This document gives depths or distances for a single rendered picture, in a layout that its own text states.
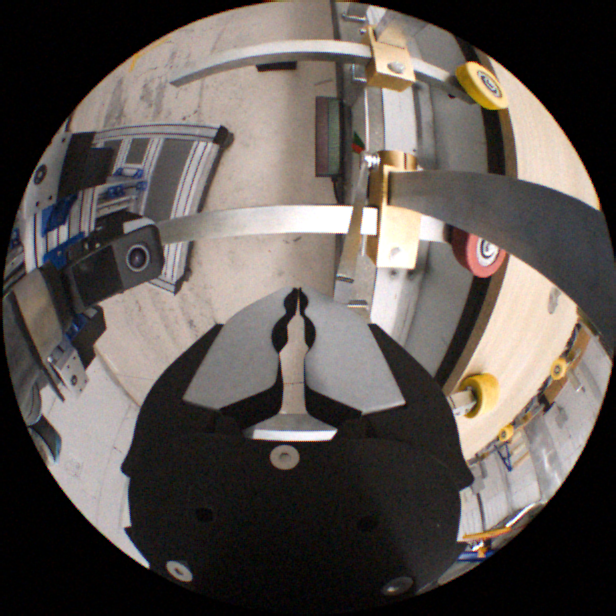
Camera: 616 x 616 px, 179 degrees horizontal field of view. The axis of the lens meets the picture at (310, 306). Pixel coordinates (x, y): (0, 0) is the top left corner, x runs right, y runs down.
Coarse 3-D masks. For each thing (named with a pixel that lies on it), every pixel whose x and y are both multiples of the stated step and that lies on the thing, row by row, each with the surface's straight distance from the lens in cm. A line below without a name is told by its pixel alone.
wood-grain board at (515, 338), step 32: (512, 96) 43; (512, 128) 37; (544, 128) 52; (512, 160) 35; (544, 160) 45; (576, 160) 75; (576, 192) 67; (512, 256) 34; (512, 288) 37; (544, 288) 49; (480, 320) 38; (512, 320) 42; (544, 320) 58; (576, 320) 105; (480, 352) 40; (512, 352) 52; (544, 352) 77; (448, 384) 46; (512, 384) 70; (480, 416) 74; (512, 416) 120; (480, 448) 148
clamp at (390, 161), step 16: (384, 160) 25; (400, 160) 25; (416, 160) 26; (384, 176) 24; (384, 192) 24; (384, 208) 24; (400, 208) 24; (384, 224) 24; (400, 224) 25; (416, 224) 26; (368, 240) 28; (384, 240) 24; (400, 240) 25; (416, 240) 26; (368, 256) 28; (384, 256) 25
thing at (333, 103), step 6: (330, 102) 43; (336, 102) 43; (330, 108) 43; (336, 108) 43; (330, 114) 42; (336, 114) 42; (330, 120) 42; (336, 120) 42; (330, 126) 41; (336, 126) 41; (330, 132) 41; (336, 132) 41; (330, 138) 41; (336, 138) 41; (330, 144) 40; (336, 144) 40; (330, 150) 40; (336, 150) 40; (330, 156) 40; (336, 156) 40; (330, 162) 40; (336, 162) 40; (330, 168) 40; (336, 168) 40; (336, 174) 40
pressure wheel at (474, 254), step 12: (456, 228) 27; (456, 240) 27; (468, 240) 26; (480, 240) 27; (456, 252) 28; (468, 252) 26; (480, 252) 28; (492, 252) 28; (504, 252) 31; (468, 264) 27; (480, 264) 28; (492, 264) 30; (480, 276) 29
